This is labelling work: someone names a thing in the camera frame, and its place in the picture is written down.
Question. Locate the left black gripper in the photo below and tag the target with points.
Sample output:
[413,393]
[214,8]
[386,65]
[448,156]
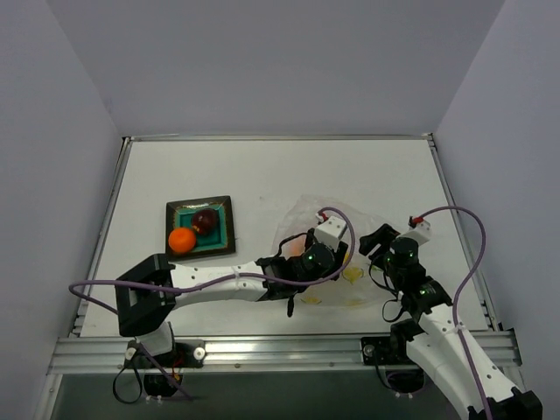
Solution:
[341,252]

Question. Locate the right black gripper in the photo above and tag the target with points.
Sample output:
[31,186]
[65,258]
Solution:
[378,241]

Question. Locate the clear printed plastic bag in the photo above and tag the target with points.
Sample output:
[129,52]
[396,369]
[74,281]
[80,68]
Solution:
[356,284]

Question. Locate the dark red fake fruit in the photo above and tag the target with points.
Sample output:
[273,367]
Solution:
[205,221]

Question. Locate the orange fake tangerine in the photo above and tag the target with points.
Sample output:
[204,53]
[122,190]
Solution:
[182,240]

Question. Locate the orange fake fruit slice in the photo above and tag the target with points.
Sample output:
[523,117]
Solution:
[296,247]

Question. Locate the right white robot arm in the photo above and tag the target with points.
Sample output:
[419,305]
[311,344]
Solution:
[434,337]

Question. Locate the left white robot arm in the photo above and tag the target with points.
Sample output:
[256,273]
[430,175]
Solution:
[147,293]

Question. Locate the square teal ceramic plate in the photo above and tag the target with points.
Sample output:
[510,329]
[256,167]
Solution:
[219,243]

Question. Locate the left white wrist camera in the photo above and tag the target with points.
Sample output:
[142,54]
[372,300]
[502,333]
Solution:
[330,232]

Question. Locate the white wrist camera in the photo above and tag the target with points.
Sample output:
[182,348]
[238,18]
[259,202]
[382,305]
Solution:
[419,230]
[330,232]

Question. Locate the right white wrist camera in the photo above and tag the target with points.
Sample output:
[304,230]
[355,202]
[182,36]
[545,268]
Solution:
[419,230]

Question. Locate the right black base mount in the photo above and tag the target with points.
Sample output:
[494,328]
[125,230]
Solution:
[395,372]

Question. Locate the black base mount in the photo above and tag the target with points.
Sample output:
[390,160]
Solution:
[395,372]
[161,377]

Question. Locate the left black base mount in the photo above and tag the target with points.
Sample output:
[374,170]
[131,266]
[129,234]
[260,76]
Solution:
[161,377]

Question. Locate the aluminium front rail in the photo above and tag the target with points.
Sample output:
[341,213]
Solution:
[105,355]

